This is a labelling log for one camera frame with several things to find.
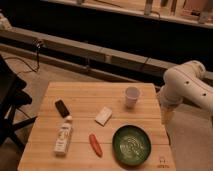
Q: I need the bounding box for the black office chair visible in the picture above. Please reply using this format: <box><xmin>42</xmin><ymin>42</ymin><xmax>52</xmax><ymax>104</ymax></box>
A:
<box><xmin>0</xmin><ymin>54</ymin><xmax>36</xmax><ymax>150</ymax></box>

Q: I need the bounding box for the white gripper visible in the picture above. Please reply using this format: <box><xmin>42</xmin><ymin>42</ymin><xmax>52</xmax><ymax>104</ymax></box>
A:
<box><xmin>157</xmin><ymin>87</ymin><xmax>179</xmax><ymax>125</ymax></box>

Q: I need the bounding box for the white sponge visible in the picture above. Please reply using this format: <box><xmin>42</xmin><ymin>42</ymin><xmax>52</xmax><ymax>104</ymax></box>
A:
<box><xmin>95</xmin><ymin>107</ymin><xmax>112</xmax><ymax>126</ymax></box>

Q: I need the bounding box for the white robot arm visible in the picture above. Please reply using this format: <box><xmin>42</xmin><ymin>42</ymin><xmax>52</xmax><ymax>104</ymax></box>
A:
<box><xmin>157</xmin><ymin>60</ymin><xmax>213</xmax><ymax>125</ymax></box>

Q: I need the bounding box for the white squeeze bottle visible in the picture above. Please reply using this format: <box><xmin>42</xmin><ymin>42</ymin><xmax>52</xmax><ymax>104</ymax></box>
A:
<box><xmin>54</xmin><ymin>116</ymin><xmax>73</xmax><ymax>156</ymax></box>

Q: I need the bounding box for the black cable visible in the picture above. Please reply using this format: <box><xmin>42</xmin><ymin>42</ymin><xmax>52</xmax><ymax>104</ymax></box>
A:
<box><xmin>3</xmin><ymin>39</ymin><xmax>45</xmax><ymax>75</ymax></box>

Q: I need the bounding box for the black phone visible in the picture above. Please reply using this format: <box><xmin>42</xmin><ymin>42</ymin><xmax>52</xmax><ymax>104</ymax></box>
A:
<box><xmin>55</xmin><ymin>100</ymin><xmax>69</xmax><ymax>118</ymax></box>

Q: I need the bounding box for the green bowl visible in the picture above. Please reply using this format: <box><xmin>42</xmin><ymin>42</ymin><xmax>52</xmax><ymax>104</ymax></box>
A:
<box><xmin>112</xmin><ymin>125</ymin><xmax>151</xmax><ymax>167</ymax></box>

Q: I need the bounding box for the white paper cup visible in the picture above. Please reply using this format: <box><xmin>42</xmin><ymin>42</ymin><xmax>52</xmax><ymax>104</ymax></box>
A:
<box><xmin>125</xmin><ymin>87</ymin><xmax>140</xmax><ymax>108</ymax></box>

